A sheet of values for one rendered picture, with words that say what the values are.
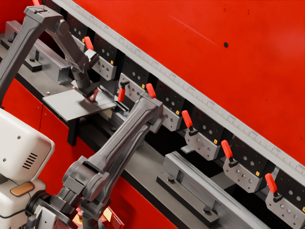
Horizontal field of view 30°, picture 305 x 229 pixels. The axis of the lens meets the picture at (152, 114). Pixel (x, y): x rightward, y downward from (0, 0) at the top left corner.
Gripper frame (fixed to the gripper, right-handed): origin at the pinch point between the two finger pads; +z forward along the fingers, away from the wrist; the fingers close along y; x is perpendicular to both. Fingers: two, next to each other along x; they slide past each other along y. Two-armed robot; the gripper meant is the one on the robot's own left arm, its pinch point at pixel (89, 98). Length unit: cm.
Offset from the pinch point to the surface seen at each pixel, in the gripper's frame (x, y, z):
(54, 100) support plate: 12.3, 6.6, -4.5
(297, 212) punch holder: -12, -100, -9
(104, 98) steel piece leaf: -5.9, -1.5, 4.7
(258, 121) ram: -22, -75, -27
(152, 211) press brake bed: 13, -51, 18
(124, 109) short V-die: -8.5, -11.7, 6.3
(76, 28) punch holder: -15.8, 23.6, -14.6
